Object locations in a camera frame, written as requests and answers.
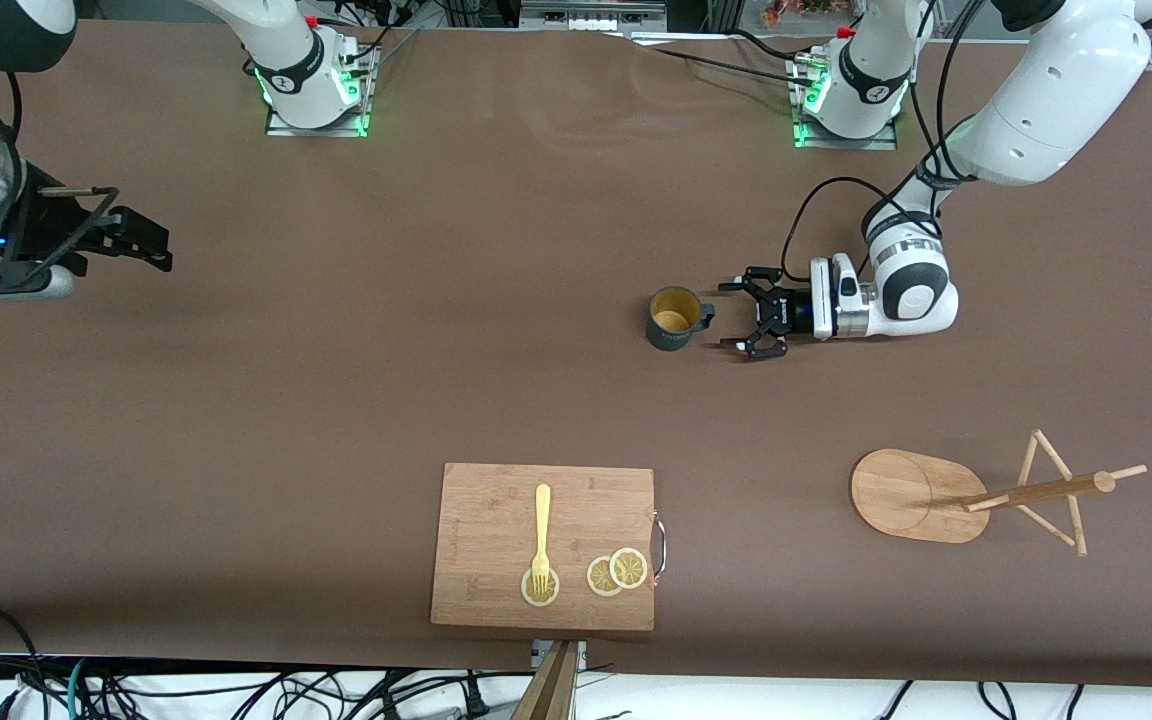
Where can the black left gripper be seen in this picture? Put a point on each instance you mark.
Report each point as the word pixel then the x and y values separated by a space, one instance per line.
pixel 794 311

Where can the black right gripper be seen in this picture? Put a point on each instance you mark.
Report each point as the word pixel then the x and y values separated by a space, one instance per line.
pixel 44 232

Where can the teal cup with yellow inside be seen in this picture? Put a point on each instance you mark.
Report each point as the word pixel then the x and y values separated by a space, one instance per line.
pixel 666 340

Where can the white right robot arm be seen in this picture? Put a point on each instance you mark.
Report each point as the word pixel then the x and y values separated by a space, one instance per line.
pixel 286 50

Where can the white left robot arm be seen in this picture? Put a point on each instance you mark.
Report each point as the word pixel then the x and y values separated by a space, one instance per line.
pixel 1056 90

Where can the wooden mug rack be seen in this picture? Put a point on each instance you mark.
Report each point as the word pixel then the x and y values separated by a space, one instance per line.
pixel 906 490

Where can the lemon slice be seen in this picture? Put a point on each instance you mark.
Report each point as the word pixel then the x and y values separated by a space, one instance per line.
pixel 528 597
pixel 629 567
pixel 598 578

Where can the red and orange items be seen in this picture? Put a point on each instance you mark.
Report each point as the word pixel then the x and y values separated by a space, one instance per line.
pixel 796 10

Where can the yellow plastic fork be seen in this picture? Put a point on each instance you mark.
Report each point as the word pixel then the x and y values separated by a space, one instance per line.
pixel 542 520

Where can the bamboo cutting board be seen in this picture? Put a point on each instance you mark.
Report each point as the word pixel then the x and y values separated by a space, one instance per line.
pixel 496 520

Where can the grey power strip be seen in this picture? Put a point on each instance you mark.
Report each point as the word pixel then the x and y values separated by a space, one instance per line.
pixel 591 12

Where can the black power plug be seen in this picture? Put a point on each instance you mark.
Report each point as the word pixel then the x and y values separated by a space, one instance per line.
pixel 476 700

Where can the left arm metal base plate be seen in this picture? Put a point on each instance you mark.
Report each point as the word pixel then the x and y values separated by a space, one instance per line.
pixel 846 143

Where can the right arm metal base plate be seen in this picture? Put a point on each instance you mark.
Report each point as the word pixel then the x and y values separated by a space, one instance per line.
pixel 316 131

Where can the metal bracket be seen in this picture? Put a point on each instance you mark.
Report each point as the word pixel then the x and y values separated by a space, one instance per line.
pixel 582 650

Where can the wooden post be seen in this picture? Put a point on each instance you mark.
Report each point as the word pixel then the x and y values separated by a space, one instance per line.
pixel 548 690

